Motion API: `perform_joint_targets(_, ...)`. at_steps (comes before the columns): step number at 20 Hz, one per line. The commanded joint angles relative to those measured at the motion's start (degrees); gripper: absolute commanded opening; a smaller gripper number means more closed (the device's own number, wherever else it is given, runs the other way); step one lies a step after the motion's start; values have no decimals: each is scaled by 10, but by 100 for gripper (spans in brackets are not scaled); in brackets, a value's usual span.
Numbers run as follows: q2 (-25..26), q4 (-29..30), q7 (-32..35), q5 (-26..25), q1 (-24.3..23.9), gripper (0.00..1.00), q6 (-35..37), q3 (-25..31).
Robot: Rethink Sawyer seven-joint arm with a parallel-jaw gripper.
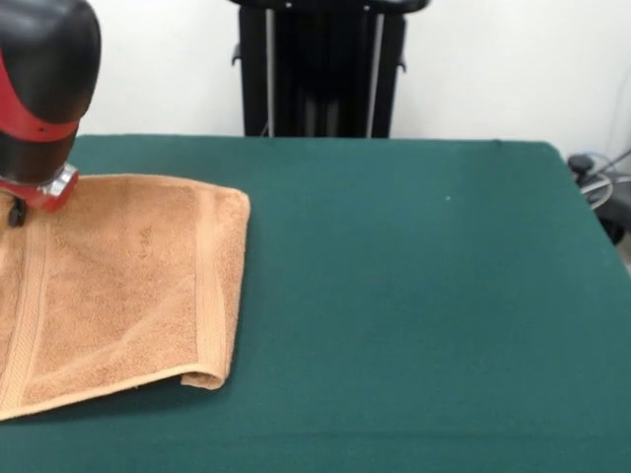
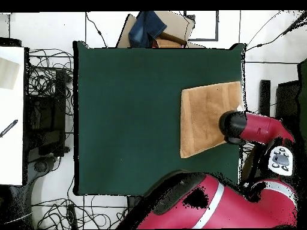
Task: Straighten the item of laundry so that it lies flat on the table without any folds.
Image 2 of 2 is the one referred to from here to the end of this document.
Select tan terry towel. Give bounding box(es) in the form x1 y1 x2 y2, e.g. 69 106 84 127
179 80 245 159

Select dark green table cloth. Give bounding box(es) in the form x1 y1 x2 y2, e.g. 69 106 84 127
73 40 246 198

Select tan towel in box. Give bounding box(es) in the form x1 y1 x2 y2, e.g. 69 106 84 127
155 38 183 49

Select black equipment rack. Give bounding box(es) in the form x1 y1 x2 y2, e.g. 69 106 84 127
25 69 68 157

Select blue jeans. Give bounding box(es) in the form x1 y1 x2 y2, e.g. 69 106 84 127
128 10 168 49

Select cardboard box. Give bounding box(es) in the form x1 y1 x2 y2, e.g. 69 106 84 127
116 10 206 49

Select black round caster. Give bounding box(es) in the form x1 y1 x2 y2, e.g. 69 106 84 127
33 159 50 173

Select wide black stand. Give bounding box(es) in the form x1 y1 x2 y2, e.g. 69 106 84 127
275 80 302 123

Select white desk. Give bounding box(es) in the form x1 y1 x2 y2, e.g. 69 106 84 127
0 46 25 186

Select black ridged tool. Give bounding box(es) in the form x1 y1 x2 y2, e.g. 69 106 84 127
0 119 19 138

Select beige block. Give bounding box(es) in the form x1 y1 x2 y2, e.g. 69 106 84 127
0 57 20 90

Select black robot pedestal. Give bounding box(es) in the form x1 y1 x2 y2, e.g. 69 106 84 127
126 195 145 213

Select black cable tangle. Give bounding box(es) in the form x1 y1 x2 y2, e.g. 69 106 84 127
239 141 256 159

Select narrow black post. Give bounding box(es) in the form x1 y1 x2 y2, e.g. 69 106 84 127
259 79 271 117

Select black rectangular floor frame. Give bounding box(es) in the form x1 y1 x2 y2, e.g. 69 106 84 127
183 10 219 42

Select black looped cables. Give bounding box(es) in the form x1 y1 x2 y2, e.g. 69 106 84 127
28 48 74 96

